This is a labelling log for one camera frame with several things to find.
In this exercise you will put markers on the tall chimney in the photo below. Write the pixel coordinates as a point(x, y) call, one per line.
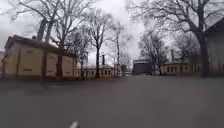
point(172, 55)
point(103, 60)

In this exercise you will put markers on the robot's own part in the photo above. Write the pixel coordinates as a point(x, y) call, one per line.
point(73, 125)

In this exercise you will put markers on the row of bare trees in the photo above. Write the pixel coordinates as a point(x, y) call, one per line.
point(66, 40)

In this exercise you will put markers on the grey asphalt ground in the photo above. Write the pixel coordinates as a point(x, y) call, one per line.
point(126, 103)

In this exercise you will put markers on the large bare tree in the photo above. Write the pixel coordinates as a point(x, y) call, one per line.
point(202, 50)

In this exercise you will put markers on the low yellow building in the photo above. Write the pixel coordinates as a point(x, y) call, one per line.
point(105, 71)
point(176, 68)

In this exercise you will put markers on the grey building with dark roof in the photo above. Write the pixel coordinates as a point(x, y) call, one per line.
point(216, 46)

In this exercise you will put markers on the yellow building with dark roof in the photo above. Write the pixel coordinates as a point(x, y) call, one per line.
point(30, 60)

